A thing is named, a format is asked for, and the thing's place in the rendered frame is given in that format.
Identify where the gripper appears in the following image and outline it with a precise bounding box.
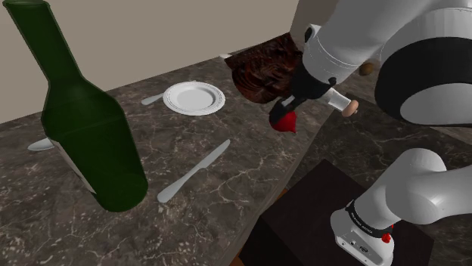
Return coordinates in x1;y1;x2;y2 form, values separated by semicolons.
269;63;337;128

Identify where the red pointed thing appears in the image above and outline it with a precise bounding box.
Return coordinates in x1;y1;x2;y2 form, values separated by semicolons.
272;111;298;136

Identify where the dark red-brown bowl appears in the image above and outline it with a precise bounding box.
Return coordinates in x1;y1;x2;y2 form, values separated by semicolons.
224;32;304;105

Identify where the white roller with wooden end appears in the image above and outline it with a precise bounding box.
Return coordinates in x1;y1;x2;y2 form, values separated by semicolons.
318;87;360;118

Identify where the white round plate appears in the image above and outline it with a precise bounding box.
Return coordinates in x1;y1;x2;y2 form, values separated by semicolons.
162;81;226;117

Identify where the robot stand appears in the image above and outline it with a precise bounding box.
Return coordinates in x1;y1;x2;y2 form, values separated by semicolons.
238;158;435;266

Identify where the silver table knife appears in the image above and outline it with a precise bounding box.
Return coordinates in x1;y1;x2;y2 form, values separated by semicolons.
157;138;231;204

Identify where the small brown round thing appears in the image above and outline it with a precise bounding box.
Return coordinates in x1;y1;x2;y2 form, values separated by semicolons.
359;61;375;77

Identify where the silver cutlery piece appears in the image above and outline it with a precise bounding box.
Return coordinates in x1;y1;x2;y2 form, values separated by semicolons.
141;91;166;107

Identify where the dark green glass bottle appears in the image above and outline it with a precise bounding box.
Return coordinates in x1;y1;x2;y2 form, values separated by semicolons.
2;0;150;213

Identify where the silver spoon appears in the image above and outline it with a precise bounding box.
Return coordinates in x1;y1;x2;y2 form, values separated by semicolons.
27;137;56;153

